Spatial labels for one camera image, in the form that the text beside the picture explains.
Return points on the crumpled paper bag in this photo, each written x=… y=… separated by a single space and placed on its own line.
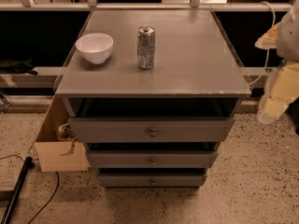
x=65 y=133

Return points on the grey drawer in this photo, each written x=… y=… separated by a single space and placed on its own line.
x=150 y=130
x=152 y=180
x=152 y=159

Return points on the grey top drawer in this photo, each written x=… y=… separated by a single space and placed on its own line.
x=150 y=130

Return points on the grey bottom drawer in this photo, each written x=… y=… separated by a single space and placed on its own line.
x=152 y=180

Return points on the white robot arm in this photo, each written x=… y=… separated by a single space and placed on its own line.
x=283 y=36

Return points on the silver soda can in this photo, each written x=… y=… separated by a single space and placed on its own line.
x=146 y=47

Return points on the white ceramic bowl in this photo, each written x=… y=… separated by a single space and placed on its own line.
x=95 y=48

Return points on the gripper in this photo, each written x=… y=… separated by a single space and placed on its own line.
x=289 y=39

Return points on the black cloth on ledge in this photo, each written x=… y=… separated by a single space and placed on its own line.
x=17 y=67

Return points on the black floor bar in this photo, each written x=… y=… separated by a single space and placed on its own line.
x=12 y=196

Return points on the wooden side box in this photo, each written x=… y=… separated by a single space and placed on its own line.
x=55 y=155

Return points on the grey middle drawer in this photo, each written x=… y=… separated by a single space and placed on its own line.
x=152 y=159

